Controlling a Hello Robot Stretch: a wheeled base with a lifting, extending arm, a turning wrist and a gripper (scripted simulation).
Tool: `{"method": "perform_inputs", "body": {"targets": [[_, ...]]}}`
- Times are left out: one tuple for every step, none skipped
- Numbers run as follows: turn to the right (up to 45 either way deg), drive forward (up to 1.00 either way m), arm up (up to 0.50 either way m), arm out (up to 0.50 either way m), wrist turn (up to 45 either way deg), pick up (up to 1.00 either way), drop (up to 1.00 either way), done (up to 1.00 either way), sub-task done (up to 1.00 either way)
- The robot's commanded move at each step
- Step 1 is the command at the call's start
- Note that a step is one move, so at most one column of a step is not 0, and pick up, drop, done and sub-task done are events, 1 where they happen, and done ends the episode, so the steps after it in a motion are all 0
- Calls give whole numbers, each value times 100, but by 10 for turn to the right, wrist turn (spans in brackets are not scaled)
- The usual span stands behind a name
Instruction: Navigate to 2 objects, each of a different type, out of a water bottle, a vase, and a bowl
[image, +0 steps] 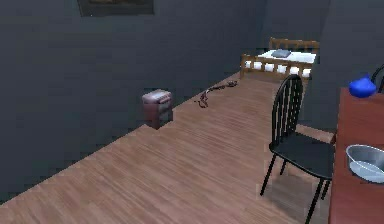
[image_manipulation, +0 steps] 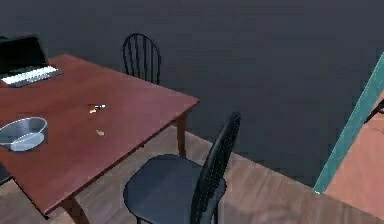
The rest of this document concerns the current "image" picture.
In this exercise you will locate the grey metal bowl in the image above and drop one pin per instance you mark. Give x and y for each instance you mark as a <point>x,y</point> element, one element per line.
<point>366,163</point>

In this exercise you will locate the dark framed wall picture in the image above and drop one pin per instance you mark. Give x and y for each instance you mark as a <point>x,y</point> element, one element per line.
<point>116,6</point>

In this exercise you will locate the dark red tangled floor object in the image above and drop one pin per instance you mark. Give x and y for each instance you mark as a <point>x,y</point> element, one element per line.
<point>213,90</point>

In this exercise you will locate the grey pillow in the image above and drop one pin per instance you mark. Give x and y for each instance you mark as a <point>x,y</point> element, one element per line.
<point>281,53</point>

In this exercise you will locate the black spindle back chair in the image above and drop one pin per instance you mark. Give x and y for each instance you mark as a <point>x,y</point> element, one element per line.
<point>379,78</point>
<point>300,150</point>

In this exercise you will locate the reddish brown wooden table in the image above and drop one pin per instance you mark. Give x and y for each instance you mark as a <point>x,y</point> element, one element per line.
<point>358,133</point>

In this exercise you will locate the wooden bed with white mattress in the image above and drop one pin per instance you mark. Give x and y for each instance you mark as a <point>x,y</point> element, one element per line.
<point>283,61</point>

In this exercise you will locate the blue round vase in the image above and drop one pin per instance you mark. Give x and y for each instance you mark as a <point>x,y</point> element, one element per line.
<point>362,87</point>

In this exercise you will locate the small reddish brown cabinet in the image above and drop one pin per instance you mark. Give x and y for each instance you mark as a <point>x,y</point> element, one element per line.
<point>157,108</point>

